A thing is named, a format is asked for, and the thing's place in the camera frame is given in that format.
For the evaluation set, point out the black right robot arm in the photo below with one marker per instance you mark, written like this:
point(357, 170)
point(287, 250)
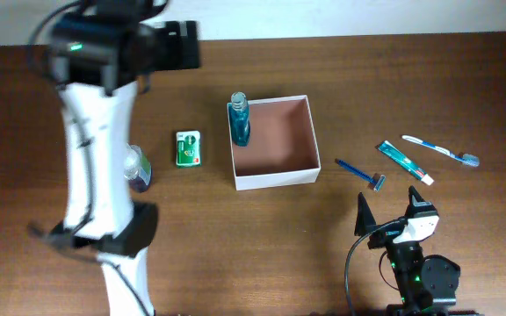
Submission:
point(427, 284)

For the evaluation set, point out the blue disposable razor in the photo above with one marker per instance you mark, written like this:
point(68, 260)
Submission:
point(376, 182)

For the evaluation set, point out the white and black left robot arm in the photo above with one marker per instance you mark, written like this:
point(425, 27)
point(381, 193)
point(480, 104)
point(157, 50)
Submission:
point(96, 55)

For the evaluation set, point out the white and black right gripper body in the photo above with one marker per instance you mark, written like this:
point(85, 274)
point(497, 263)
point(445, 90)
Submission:
point(386, 236)

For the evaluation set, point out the green toothpaste tube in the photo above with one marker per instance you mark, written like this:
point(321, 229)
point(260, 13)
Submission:
point(400, 158)

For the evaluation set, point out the blue mouthwash bottle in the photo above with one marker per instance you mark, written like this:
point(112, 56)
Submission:
point(239, 119)

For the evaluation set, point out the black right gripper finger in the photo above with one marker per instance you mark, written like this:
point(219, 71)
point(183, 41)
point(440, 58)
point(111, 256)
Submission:
point(417, 206)
point(365, 222)

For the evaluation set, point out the blue and white toothbrush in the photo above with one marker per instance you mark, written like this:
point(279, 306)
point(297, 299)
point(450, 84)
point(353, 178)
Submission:
point(465, 159)

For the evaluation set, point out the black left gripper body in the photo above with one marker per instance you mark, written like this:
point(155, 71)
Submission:
point(171, 48)

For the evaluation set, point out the clear purple soap bottle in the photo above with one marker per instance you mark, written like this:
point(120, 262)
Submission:
point(137, 169)

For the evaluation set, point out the green soap bar box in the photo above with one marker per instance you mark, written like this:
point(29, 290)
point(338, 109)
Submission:
point(188, 149)

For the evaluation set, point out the white cardboard box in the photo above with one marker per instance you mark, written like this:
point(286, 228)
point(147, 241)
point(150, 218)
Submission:
point(282, 147)

